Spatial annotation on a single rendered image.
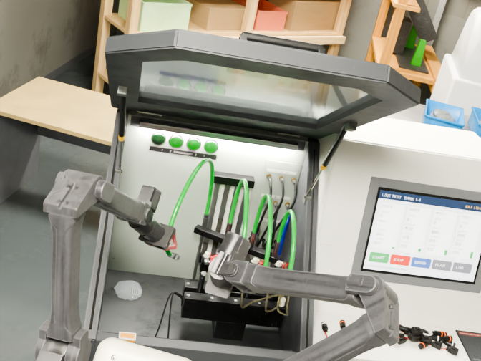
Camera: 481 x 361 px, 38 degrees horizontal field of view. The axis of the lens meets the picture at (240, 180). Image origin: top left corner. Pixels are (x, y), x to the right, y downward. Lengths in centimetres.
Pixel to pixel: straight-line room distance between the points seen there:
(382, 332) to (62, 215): 68
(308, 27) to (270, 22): 51
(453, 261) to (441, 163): 35
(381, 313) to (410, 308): 104
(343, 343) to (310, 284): 17
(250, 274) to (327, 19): 561
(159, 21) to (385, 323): 466
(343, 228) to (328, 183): 16
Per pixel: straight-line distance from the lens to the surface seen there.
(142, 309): 247
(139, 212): 182
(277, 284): 163
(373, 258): 237
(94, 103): 446
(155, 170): 242
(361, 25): 777
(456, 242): 245
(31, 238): 432
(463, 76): 541
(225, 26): 632
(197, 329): 242
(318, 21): 705
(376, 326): 145
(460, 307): 255
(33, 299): 383
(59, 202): 147
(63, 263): 151
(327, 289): 155
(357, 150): 225
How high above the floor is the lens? 233
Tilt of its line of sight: 26 degrees down
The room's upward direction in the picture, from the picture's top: 12 degrees clockwise
